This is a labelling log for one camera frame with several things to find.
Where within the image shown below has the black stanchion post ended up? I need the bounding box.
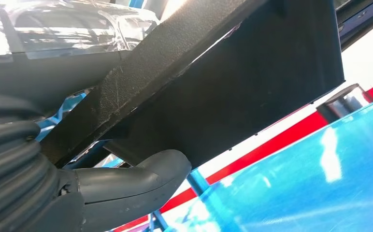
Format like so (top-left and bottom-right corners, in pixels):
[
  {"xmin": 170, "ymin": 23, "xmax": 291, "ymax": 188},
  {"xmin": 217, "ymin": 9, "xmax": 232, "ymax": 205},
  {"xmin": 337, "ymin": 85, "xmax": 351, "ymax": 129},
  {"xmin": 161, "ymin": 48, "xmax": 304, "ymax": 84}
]
[{"xmin": 316, "ymin": 84, "xmax": 370, "ymax": 124}]

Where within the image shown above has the red barrier belt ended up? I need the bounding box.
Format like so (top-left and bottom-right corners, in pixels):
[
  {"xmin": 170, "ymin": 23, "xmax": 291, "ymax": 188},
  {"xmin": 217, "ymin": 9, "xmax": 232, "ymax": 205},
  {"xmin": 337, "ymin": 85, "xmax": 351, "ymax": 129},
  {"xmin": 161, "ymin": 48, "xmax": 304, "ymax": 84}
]
[{"xmin": 114, "ymin": 77, "xmax": 373, "ymax": 232}]

